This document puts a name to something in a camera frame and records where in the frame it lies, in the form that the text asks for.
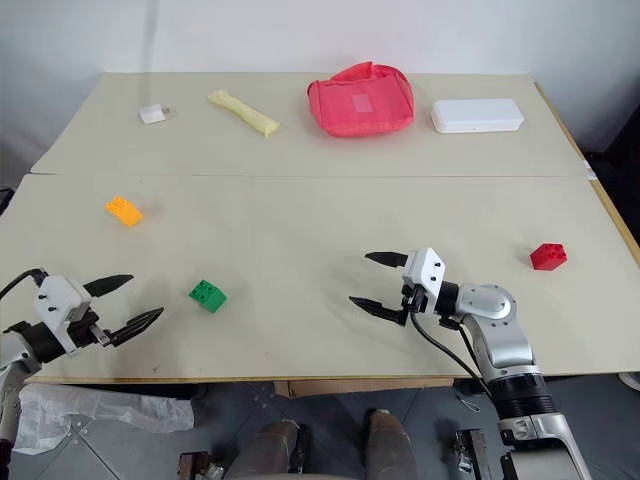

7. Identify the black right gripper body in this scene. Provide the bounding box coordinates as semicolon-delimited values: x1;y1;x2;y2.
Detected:
399;282;428;327

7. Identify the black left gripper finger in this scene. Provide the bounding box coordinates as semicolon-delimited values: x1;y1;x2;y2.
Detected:
101;306;167;348
83;273;136;298

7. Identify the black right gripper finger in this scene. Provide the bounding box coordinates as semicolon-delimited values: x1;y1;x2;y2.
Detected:
348;295;407;326
364;250;412;269

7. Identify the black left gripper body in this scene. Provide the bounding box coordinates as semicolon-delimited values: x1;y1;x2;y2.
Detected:
67;309;112;354

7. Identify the orange toy brick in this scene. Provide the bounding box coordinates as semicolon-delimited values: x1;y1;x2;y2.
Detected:
104;195;146;229

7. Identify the crumpled white plastic sheet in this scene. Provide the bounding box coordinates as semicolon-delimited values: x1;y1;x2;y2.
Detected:
11;381;196;455

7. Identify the green toy brick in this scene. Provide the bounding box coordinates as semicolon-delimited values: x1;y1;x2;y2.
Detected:
187;278;230;316

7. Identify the dark rounded shape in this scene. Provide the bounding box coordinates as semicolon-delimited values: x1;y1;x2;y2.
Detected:
366;408;420;480
225;419;307;480

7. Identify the red toy brick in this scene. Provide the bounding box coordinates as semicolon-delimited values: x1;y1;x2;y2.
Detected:
529;241;570;272

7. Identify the red fabric bag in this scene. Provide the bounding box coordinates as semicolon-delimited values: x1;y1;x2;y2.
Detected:
305;60;417;140

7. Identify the white rectangular lidded box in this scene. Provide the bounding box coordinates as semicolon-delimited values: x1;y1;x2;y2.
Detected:
430;97;526;135

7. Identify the white charger plug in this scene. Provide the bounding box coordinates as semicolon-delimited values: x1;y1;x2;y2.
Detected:
138;102;177;126

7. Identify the yellow bone-shaped toy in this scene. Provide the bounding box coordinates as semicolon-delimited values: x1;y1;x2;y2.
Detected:
207;88;280;140

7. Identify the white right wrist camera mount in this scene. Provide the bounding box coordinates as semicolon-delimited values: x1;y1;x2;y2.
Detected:
401;247;448;314

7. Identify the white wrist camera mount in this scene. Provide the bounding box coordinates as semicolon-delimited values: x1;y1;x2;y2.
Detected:
33;273;93;354
401;247;448;314

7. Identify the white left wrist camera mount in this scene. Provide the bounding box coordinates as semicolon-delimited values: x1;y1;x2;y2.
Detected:
33;273;93;354

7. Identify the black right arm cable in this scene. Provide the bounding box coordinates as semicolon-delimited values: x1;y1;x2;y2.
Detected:
408;309;497;401

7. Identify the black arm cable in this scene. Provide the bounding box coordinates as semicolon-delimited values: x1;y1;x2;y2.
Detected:
408;309;497;401
0;268;50;301

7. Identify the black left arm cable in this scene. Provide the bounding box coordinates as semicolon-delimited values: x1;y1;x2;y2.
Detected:
0;268;50;301

